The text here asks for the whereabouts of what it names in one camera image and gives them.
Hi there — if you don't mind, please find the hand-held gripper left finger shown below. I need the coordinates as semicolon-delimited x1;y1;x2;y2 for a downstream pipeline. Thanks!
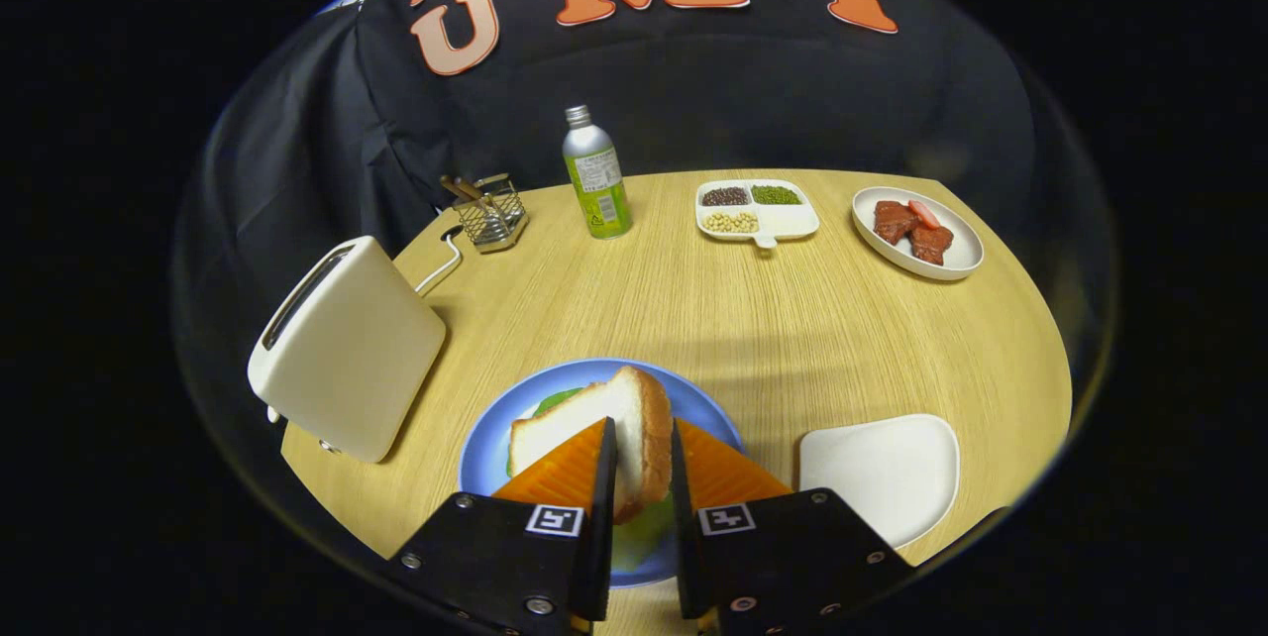
386;417;619;636

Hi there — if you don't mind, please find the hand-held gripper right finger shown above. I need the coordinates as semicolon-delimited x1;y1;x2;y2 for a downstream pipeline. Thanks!
669;418;919;636

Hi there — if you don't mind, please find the toasted brown bread slice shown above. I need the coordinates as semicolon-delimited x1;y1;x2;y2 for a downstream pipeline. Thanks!
508;365;674;525

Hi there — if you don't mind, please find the green lettuce leaf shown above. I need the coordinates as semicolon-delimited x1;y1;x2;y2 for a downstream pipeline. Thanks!
507;386;681;578

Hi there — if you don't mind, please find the blue round plate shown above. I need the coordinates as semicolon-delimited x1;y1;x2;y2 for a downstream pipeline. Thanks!
458;358;744;588

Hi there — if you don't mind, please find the white square plate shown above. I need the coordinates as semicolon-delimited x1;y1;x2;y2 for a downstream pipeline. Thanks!
798;414;961;550

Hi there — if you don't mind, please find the white toaster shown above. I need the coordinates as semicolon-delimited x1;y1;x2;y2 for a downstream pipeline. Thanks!
247;236;448;465

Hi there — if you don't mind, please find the white divided dish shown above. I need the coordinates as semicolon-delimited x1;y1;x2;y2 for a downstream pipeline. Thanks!
694;179;821;250

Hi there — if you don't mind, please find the silver green bottle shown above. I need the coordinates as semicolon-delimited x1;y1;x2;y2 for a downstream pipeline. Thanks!
563;104;633;241

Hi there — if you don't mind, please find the red meat piece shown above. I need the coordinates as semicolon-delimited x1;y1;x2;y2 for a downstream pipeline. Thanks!
909;223;955;266
874;200;918;246

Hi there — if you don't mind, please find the white oval plate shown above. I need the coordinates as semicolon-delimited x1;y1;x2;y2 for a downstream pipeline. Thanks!
852;185;986;281

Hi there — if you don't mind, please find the black backdrop cloth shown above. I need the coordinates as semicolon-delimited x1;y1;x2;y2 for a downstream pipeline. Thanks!
170;0;1120;518

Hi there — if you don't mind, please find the white toaster cable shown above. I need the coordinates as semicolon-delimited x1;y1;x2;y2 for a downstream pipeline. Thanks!
414;238;465;296

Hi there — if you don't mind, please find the metal wire mesh holder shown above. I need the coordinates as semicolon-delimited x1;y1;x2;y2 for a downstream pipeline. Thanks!
453;173;529;254

